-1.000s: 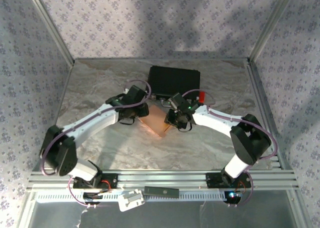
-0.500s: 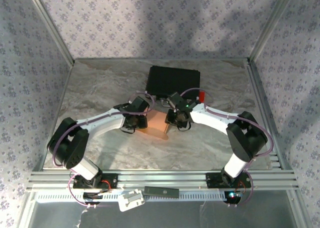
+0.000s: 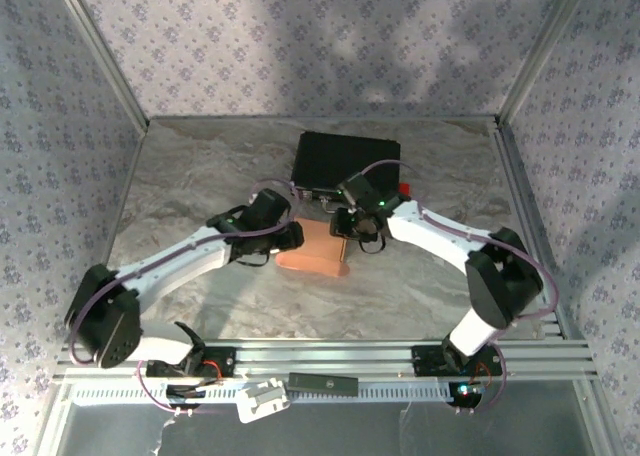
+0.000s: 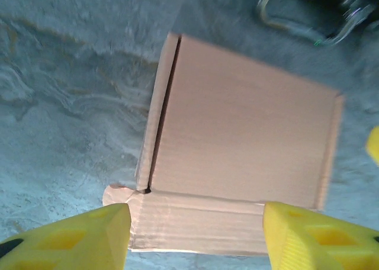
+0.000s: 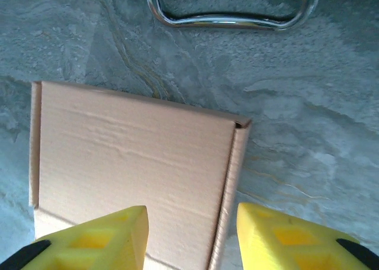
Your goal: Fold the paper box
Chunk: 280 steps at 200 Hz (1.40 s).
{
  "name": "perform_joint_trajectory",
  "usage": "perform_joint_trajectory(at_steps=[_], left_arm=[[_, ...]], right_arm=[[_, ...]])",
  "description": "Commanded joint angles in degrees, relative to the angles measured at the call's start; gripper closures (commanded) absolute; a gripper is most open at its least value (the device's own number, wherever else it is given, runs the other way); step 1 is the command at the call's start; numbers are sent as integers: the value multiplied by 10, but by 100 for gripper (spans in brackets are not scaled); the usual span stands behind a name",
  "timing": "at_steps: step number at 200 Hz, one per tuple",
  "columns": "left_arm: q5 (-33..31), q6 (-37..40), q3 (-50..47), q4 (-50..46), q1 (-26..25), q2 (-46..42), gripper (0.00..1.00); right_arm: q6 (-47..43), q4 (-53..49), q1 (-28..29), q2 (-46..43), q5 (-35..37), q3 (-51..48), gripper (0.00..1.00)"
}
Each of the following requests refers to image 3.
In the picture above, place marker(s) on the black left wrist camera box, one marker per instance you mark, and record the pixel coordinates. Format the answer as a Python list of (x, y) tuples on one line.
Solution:
[(270, 206)]

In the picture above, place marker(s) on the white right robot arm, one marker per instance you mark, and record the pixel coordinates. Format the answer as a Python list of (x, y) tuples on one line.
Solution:
[(435, 236)]

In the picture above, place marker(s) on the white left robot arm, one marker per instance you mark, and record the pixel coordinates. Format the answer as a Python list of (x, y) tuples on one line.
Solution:
[(175, 263)]

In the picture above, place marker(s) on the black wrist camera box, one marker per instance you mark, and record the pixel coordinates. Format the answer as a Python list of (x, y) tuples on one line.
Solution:
[(356, 188), (270, 206)]

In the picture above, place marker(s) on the aluminium side rail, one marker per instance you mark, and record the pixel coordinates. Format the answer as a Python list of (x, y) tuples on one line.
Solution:
[(520, 176)]

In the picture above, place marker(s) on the black controller board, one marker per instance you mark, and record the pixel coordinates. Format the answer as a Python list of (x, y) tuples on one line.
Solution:
[(182, 392), (465, 393)]

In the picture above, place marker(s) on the black rectangular device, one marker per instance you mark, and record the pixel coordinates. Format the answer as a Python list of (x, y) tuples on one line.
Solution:
[(322, 382)]

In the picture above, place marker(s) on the black left controller board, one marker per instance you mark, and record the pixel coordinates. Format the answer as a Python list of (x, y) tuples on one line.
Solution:
[(182, 392)]

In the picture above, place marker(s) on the white plastic bracket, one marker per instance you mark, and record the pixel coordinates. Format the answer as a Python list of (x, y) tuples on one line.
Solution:
[(260, 401)]

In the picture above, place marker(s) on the aluminium frame corner post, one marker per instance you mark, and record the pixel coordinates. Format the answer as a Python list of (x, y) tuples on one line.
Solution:
[(545, 51), (102, 56)]

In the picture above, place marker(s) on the black hard case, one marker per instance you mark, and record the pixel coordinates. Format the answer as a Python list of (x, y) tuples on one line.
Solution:
[(345, 158)]

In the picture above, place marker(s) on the brown cardboard paper box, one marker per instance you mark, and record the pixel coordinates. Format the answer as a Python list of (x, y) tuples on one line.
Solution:
[(320, 248)]

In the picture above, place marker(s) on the small red object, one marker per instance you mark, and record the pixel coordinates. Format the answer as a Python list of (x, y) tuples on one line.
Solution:
[(405, 189)]

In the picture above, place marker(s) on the black right controller board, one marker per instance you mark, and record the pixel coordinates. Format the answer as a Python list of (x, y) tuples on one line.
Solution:
[(465, 393)]

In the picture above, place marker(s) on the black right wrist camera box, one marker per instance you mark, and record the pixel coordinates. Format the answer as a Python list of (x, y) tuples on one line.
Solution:
[(356, 188)]

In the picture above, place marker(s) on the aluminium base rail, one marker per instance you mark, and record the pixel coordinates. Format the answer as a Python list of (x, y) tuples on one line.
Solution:
[(325, 358)]

